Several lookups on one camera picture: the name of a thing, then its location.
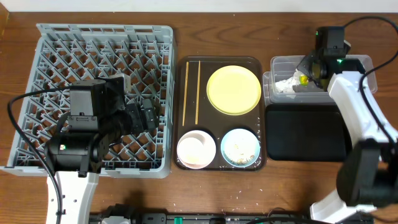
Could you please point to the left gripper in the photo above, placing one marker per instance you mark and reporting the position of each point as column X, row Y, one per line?
column 137, row 117

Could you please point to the yellow round plate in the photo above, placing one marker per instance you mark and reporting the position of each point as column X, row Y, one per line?
column 233, row 90

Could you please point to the green orange snack wrapper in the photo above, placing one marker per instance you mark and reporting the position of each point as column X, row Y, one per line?
column 303, row 79

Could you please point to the grey plastic dish rack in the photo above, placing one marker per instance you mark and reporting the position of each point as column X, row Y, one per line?
column 67, row 53

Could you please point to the clear plastic bin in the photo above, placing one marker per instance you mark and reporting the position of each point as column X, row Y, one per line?
column 282, row 68

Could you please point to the wooden chopstick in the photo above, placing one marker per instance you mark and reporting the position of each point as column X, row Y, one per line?
column 198, row 93
column 185, row 93

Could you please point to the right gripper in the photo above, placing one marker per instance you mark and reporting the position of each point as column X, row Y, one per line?
column 315, row 69

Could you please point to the light blue bowl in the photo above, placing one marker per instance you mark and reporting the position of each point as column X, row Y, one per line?
column 240, row 148

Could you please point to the dark brown serving tray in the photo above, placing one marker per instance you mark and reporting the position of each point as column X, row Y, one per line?
column 210, row 120

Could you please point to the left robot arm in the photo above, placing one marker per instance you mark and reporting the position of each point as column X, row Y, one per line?
column 98, row 117

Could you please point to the black rectangular tray bin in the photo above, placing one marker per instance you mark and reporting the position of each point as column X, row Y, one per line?
column 300, row 132

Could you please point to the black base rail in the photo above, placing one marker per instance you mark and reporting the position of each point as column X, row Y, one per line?
column 121, row 213

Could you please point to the pink white bowl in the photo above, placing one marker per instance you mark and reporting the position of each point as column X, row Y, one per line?
column 196, row 149

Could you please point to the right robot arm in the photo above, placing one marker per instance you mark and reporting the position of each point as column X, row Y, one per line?
column 367, row 179

